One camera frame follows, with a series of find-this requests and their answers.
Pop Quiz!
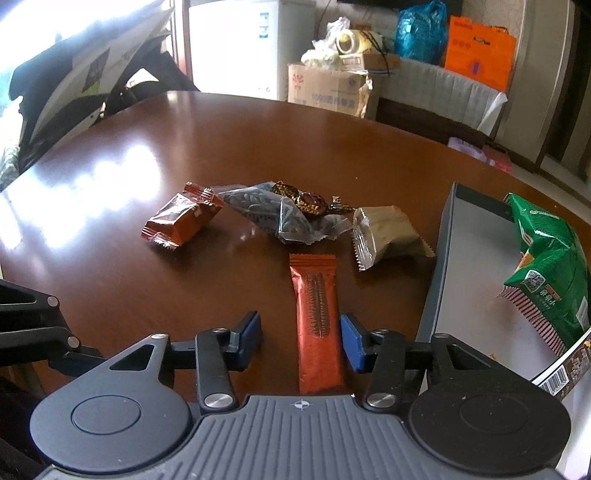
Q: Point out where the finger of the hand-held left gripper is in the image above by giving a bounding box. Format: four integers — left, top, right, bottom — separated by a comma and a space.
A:
0, 279, 107, 376

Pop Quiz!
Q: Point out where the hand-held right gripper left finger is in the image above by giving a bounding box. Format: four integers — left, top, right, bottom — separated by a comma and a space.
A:
108, 310, 264, 412

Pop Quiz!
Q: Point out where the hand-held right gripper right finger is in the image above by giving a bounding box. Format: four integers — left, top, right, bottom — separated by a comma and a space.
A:
339, 313, 492, 412

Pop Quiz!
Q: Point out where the orange-red snack bar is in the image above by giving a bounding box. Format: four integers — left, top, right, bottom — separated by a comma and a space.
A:
288, 254, 347, 396

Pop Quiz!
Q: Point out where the clear sunflower seed packet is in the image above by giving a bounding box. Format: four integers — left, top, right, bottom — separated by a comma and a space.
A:
211, 182, 352, 245

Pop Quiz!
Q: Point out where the dark brown candy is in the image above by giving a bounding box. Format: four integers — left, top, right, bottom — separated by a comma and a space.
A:
270, 181, 356, 217

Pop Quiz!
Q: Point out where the green snack bag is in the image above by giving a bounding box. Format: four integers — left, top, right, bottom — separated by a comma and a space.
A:
496, 192, 591, 356

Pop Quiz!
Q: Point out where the brown printed snack packet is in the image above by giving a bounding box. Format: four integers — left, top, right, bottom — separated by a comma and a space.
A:
530, 327, 591, 401

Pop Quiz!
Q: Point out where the beige snack packet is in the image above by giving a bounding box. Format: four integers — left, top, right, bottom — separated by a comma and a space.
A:
352, 205, 437, 272

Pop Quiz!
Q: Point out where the orange square snack packet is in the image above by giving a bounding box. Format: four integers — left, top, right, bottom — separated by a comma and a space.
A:
141, 181, 225, 251

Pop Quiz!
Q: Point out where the purple plastic bottle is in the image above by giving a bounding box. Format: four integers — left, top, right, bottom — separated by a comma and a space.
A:
447, 136, 488, 162

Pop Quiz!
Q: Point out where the pink flat pack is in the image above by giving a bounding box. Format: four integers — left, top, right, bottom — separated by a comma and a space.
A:
482, 144, 513, 174

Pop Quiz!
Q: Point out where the large cardboard box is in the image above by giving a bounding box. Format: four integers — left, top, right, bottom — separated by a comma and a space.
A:
287, 62, 374, 118

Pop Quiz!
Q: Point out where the white and black scooter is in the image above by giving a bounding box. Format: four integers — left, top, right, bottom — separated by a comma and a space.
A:
0, 0, 201, 185

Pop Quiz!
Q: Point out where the small cardboard box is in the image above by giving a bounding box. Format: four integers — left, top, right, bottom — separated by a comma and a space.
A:
339, 51, 402, 73

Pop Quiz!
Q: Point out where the white chest freezer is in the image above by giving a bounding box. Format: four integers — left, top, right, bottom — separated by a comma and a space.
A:
187, 0, 317, 100

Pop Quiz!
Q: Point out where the pale crumpled bundle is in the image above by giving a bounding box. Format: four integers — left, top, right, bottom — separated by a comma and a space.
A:
301, 46, 342, 70

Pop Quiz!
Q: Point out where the yellow tape roll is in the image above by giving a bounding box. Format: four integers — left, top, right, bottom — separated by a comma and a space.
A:
336, 28, 372, 55

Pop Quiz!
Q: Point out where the orange shopping bag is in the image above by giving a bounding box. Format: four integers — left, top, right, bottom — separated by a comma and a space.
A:
444, 16, 517, 92

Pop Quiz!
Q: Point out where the white plastic bag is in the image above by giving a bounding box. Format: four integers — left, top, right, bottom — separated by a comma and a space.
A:
323, 17, 352, 47

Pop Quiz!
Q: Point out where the blue plastic bag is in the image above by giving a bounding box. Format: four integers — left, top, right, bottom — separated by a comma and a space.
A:
396, 0, 448, 65

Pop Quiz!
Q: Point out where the black cord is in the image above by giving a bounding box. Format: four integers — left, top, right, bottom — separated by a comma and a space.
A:
365, 30, 394, 75

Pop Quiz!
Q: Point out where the brown window frame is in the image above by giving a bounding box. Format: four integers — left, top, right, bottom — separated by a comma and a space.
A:
168, 0, 193, 77

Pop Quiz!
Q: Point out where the dark wooden door frame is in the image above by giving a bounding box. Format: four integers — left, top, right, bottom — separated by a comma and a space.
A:
538, 0, 591, 181

